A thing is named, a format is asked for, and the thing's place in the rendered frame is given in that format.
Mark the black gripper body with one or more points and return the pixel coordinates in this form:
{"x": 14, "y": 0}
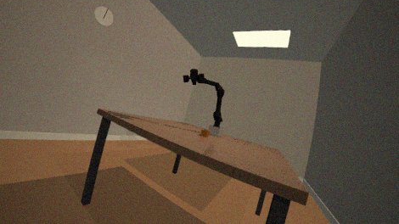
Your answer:
{"x": 193, "y": 78}

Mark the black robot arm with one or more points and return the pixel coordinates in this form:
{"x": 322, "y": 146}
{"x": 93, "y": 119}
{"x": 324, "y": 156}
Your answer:
{"x": 219, "y": 91}

